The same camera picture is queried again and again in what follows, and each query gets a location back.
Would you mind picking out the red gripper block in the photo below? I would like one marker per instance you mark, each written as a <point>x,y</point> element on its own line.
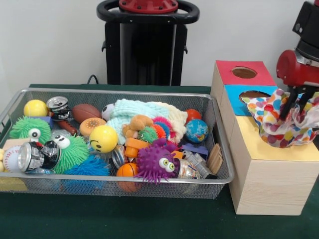
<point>296,72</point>

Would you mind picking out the light teal cloth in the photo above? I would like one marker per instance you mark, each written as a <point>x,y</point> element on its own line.
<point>134,110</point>

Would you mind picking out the brown monkey toy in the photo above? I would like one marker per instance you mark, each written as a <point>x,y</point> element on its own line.
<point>134,124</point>

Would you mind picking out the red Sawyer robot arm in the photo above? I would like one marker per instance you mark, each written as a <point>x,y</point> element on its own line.
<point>309,25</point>

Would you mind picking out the wooden box with three holes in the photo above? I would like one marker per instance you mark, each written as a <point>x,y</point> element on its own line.
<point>269,184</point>

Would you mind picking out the shallow clear bin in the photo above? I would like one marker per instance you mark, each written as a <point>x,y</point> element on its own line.
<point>219,172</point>

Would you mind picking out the blue globe ball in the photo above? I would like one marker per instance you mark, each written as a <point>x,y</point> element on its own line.
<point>197,130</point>

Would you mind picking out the cream yellow cloth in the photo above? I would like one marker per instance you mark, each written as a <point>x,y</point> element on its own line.
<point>178,119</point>

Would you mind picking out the purple spiky monster toy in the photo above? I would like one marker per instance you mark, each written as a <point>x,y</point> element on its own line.
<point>157,164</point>

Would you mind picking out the small soccer ball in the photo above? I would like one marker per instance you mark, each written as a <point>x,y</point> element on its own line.
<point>108,112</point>

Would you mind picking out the yellow ball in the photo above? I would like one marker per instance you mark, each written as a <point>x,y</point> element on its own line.
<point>103,139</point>
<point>36,106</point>

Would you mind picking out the dark green table cloth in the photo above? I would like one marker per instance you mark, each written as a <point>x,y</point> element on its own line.
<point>124,219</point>

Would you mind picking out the small brown football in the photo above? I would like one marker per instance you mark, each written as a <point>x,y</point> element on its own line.
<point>86,112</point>

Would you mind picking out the blue spiky ball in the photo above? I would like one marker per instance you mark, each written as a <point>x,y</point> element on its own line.
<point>87,167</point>

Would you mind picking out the green spiky ball with eyes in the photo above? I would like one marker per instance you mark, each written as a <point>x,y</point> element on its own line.
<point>72,154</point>

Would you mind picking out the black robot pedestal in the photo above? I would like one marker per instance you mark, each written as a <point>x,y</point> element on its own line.
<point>144,55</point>

